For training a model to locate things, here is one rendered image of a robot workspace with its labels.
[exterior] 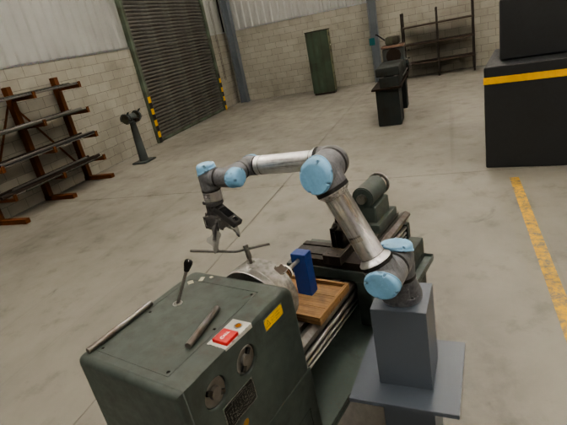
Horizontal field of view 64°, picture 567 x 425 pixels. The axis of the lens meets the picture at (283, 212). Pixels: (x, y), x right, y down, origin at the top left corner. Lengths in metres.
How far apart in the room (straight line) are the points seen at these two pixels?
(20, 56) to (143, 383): 8.95
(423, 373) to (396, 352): 0.13
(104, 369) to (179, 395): 0.33
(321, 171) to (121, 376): 0.86
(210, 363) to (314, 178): 0.64
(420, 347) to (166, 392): 0.91
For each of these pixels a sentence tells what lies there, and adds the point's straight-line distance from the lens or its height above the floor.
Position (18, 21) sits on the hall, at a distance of 10.25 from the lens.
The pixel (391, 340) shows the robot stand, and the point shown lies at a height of 0.97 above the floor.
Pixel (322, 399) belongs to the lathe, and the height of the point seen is 0.54.
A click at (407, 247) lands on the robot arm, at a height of 1.33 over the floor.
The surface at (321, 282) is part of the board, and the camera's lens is 2.34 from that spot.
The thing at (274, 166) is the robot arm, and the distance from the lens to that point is 1.70.
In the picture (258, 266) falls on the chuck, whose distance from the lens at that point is 1.86.
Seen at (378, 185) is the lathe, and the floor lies 1.12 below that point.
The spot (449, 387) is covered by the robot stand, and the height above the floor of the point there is 0.75.
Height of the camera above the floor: 2.09
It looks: 21 degrees down
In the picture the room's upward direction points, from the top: 12 degrees counter-clockwise
